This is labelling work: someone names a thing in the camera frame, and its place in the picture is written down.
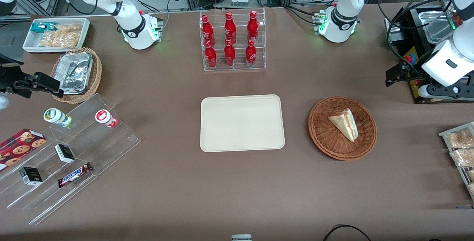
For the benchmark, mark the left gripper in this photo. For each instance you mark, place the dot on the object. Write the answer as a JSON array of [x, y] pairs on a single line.
[[409, 69]]

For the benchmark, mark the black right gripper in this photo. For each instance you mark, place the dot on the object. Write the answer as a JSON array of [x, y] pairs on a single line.
[[8, 79]]

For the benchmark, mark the triangle sandwich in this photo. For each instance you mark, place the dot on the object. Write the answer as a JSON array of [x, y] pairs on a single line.
[[346, 124]]

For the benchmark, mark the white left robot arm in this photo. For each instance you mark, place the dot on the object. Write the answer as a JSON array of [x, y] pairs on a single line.
[[340, 22]]

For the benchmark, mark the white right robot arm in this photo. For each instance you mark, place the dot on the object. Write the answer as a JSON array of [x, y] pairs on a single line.
[[129, 30]]

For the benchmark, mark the small light wicker basket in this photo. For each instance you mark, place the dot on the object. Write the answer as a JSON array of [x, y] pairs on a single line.
[[97, 70]]

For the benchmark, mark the round brown wicker basket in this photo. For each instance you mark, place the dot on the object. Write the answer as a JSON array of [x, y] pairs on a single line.
[[333, 143]]

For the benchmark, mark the beige plastic serving tray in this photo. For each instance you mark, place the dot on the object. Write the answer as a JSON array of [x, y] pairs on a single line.
[[242, 122]]

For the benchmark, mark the green lid yogurt cup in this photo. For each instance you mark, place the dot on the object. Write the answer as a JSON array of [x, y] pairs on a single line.
[[55, 116]]

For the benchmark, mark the stacked foil trays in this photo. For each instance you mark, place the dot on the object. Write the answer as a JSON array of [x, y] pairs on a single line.
[[76, 72]]

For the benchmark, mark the white rectangular snack bin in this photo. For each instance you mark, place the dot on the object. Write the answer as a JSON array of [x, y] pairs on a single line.
[[29, 43]]

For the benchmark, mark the black food warmer machine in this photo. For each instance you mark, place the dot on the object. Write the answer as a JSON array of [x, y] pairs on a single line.
[[409, 20]]

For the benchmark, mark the clear bag of chips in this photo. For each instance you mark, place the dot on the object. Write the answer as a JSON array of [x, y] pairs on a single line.
[[61, 37]]

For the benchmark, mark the teal snack packet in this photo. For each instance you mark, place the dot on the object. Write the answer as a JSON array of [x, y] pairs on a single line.
[[40, 27]]

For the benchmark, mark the steel food pan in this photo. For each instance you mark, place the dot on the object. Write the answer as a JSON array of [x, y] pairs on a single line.
[[437, 26]]

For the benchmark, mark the red cookie box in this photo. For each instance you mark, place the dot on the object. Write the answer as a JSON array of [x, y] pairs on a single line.
[[20, 144]]

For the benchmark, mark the small black box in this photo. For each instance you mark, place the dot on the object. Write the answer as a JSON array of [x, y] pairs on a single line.
[[64, 153], [31, 176]]

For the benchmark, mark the red lid yogurt cup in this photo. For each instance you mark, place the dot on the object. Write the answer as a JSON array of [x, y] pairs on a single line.
[[104, 117]]

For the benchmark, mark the red sausages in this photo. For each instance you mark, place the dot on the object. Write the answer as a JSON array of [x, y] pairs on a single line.
[[457, 19]]

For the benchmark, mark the clear acrylic stepped shelf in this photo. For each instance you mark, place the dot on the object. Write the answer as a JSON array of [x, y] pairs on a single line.
[[85, 148]]

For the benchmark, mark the clear bag of pastry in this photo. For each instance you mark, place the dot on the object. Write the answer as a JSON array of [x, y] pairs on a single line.
[[463, 157], [461, 138]]

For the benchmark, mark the Snickers chocolate bar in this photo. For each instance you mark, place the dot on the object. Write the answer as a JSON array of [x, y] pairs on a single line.
[[74, 174]]

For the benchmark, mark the red soda bottle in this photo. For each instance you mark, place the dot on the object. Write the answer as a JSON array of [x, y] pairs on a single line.
[[207, 30], [253, 26], [211, 56], [230, 28], [230, 54], [251, 54]]

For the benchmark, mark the clear acrylic bottle rack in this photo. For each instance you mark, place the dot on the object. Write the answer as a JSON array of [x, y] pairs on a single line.
[[237, 69]]

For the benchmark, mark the white power strip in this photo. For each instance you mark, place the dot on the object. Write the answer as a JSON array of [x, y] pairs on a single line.
[[239, 1]]

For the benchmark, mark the white label tag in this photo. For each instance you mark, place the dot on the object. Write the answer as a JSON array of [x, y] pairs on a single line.
[[241, 237]]

